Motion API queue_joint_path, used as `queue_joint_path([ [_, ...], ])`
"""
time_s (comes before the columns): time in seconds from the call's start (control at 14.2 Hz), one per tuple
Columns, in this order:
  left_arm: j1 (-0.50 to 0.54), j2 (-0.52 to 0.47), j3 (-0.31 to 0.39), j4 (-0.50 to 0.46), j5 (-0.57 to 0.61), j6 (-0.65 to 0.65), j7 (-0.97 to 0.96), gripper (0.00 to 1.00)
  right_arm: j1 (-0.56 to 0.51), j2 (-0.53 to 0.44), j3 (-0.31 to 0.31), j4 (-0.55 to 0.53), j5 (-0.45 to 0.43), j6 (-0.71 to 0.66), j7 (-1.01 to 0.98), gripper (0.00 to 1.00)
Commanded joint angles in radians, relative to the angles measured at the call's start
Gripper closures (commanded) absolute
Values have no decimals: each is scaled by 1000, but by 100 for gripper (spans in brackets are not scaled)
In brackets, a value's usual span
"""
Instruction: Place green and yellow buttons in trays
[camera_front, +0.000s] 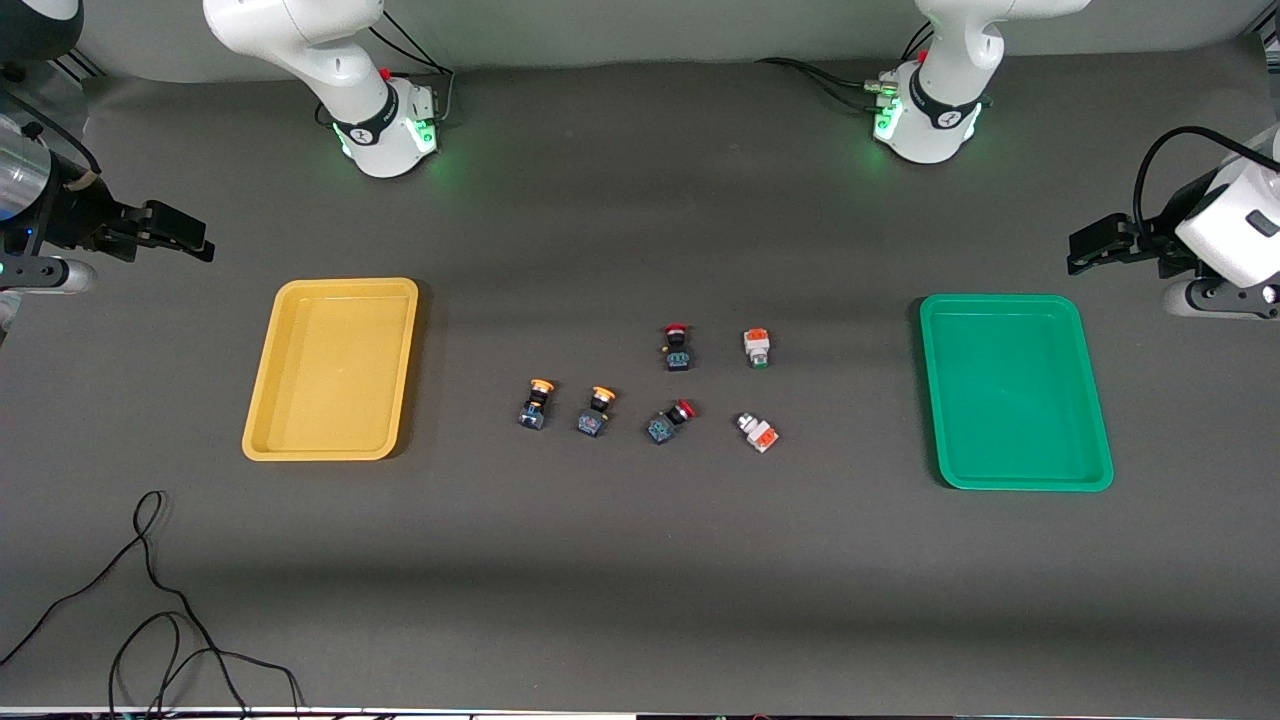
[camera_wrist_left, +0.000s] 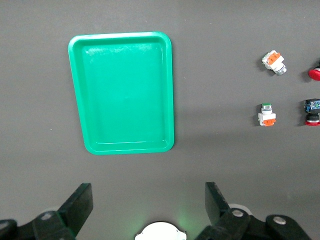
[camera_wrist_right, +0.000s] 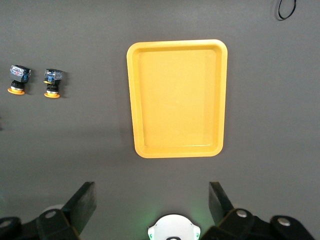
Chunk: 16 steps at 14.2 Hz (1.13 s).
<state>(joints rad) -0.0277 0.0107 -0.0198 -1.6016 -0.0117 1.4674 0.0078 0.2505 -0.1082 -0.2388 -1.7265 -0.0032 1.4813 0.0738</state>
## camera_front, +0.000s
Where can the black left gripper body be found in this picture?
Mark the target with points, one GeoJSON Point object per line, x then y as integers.
{"type": "Point", "coordinates": [1149, 243]}

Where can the green plastic tray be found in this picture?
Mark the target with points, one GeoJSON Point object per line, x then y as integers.
{"type": "Point", "coordinates": [1015, 395]}

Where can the aluminium frame rail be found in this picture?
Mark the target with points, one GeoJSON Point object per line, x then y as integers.
{"type": "Point", "coordinates": [75, 68]}

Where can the yellow plastic tray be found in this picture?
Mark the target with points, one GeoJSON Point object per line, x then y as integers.
{"type": "Point", "coordinates": [330, 380]}

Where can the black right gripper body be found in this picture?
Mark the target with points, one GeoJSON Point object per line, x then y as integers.
{"type": "Point", "coordinates": [76, 219]}

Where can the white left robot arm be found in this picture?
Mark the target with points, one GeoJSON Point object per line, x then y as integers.
{"type": "Point", "coordinates": [940, 110]}

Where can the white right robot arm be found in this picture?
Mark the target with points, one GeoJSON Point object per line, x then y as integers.
{"type": "Point", "coordinates": [330, 60]}

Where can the red push button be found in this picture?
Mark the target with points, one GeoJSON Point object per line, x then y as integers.
{"type": "Point", "coordinates": [678, 352]}
{"type": "Point", "coordinates": [665, 425]}

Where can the yellow push button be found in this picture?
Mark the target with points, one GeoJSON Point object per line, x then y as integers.
{"type": "Point", "coordinates": [535, 408]}
{"type": "Point", "coordinates": [594, 415]}

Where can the green push button white body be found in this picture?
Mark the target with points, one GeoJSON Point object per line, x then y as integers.
{"type": "Point", "coordinates": [758, 433]}
{"type": "Point", "coordinates": [757, 345]}

